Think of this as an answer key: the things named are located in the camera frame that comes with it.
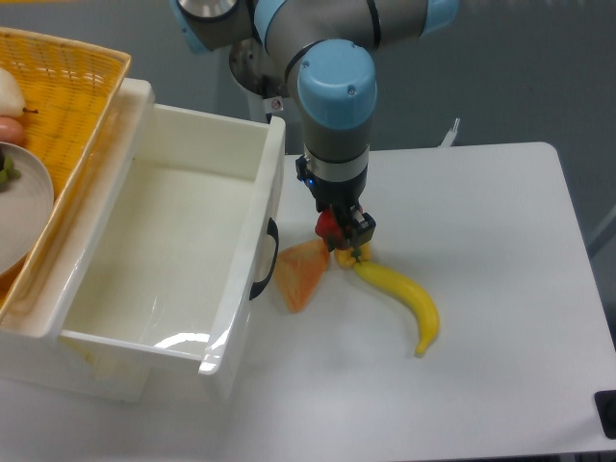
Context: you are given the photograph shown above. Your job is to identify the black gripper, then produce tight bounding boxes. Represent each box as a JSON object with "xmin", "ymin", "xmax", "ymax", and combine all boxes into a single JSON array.
[{"xmin": 295, "ymin": 152, "xmax": 376, "ymax": 250}]

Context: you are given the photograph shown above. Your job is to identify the red bell pepper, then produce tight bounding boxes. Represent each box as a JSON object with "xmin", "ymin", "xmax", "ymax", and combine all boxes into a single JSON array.
[{"xmin": 315, "ymin": 211, "xmax": 346, "ymax": 251}]

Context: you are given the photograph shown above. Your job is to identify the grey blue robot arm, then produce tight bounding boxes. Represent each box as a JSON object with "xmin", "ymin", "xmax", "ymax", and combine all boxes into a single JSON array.
[{"xmin": 170, "ymin": 1, "xmax": 459, "ymax": 250}]

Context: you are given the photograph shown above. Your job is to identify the yellow bell pepper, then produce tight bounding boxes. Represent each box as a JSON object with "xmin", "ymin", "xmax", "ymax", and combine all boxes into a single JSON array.
[{"xmin": 334, "ymin": 244, "xmax": 372, "ymax": 270}]

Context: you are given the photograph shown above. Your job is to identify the upper white drawer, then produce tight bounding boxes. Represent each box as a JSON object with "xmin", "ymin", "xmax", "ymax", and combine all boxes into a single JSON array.
[{"xmin": 56, "ymin": 103, "xmax": 287, "ymax": 377}]

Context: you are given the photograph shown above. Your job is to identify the white drawer cabinet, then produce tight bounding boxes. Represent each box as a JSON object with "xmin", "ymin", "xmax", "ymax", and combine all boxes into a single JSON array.
[{"xmin": 0, "ymin": 77, "xmax": 254, "ymax": 404}]

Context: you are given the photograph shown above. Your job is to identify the orange fruit wedge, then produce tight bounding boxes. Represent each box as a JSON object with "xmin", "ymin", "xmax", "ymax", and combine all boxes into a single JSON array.
[{"xmin": 273, "ymin": 239, "xmax": 330, "ymax": 313}]

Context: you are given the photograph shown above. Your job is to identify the yellow banana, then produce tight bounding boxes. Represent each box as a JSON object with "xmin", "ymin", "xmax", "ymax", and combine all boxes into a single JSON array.
[{"xmin": 353, "ymin": 261, "xmax": 440, "ymax": 357}]

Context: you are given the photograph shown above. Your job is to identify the yellow woven basket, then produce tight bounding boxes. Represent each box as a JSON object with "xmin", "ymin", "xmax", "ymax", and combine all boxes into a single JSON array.
[{"xmin": 1, "ymin": 27, "xmax": 132, "ymax": 316}]

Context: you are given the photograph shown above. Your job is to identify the white plate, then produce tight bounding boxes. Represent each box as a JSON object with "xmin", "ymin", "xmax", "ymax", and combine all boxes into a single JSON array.
[{"xmin": 1, "ymin": 142, "xmax": 54, "ymax": 276}]

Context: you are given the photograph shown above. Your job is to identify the black device at table edge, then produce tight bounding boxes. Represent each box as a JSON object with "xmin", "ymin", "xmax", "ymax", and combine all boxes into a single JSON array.
[{"xmin": 594, "ymin": 390, "xmax": 616, "ymax": 440}]

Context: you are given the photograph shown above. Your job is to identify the green grapes on plate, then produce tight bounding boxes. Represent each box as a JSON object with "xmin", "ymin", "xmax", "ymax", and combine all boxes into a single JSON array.
[{"xmin": 0, "ymin": 149, "xmax": 21, "ymax": 188}]

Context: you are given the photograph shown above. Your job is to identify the pink sausage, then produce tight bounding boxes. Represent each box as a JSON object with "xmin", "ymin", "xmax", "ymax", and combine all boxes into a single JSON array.
[{"xmin": 0, "ymin": 115, "xmax": 25, "ymax": 145}]

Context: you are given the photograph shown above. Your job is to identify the pale pear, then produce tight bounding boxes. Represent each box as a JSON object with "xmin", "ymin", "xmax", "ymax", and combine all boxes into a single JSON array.
[{"xmin": 0, "ymin": 68, "xmax": 39, "ymax": 117}]

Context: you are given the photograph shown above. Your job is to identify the white table frame bracket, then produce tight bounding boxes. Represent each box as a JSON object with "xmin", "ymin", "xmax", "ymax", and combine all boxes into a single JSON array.
[{"xmin": 439, "ymin": 117, "xmax": 461, "ymax": 148}]

